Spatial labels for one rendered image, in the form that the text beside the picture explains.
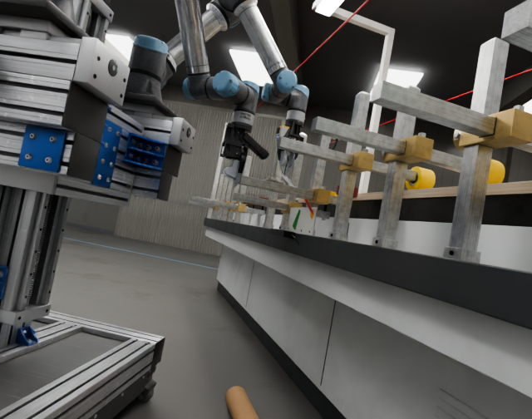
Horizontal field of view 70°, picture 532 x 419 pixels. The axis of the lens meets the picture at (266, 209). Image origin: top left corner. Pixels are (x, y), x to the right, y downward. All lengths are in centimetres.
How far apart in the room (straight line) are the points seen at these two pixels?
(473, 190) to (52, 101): 82
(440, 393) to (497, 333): 43
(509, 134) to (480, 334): 34
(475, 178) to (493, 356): 31
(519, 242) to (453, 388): 39
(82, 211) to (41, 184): 809
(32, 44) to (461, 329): 98
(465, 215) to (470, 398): 46
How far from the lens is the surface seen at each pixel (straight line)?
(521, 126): 80
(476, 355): 79
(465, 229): 80
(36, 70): 91
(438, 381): 115
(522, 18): 49
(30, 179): 103
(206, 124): 826
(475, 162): 82
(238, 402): 152
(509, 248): 102
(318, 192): 137
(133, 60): 144
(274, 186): 135
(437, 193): 121
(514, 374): 74
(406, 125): 105
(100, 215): 888
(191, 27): 135
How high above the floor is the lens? 69
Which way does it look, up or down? 3 degrees up
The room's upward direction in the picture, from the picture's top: 11 degrees clockwise
